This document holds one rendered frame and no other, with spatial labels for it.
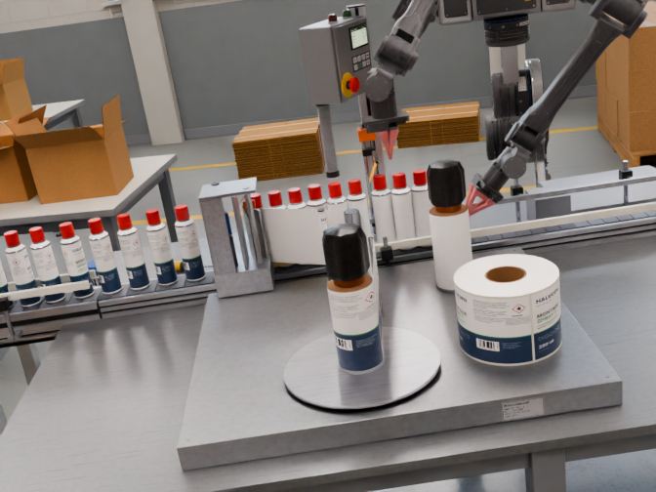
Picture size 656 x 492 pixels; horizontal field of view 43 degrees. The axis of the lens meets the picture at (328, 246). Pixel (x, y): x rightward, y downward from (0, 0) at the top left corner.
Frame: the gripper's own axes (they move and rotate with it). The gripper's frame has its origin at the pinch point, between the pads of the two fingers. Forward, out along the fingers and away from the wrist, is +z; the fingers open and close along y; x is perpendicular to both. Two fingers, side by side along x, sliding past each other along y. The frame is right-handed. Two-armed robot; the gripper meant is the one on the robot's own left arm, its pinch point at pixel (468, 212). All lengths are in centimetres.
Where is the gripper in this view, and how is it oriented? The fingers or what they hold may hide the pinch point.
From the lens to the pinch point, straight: 220.1
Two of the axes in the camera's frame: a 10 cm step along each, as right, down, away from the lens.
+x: 8.1, 5.3, 2.5
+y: 0.4, 3.8, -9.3
